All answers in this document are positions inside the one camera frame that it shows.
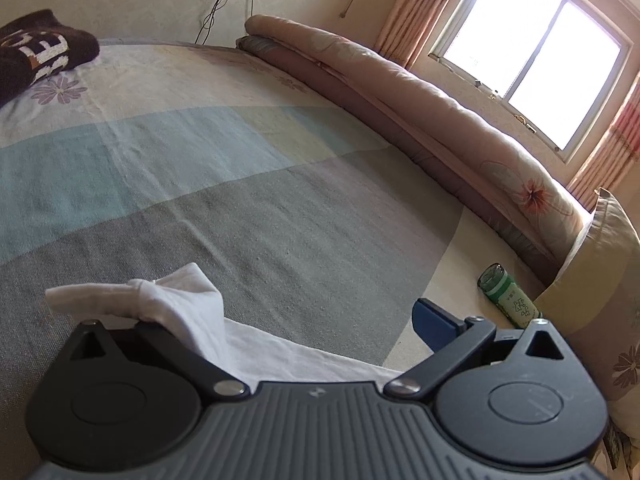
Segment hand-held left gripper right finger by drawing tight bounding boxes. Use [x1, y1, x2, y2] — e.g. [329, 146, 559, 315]
[384, 297, 573, 402]

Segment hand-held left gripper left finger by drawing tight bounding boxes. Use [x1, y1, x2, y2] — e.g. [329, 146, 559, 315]
[68, 319, 250, 402]

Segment white printed T-shirt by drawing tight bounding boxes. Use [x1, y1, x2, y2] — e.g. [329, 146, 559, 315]
[45, 262, 406, 386]

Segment green glass bottle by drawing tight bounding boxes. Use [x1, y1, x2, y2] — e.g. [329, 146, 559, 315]
[477, 262, 544, 332]

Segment floral pillow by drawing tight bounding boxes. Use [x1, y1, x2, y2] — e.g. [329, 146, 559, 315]
[547, 187, 640, 480]

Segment folded pink floral quilt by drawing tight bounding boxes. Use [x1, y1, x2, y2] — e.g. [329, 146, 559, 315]
[235, 14, 593, 281]

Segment window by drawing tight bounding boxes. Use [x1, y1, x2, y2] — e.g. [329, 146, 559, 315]
[429, 0, 632, 163]

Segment brown lettered cloth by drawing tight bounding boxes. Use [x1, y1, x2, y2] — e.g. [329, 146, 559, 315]
[0, 8, 101, 108]

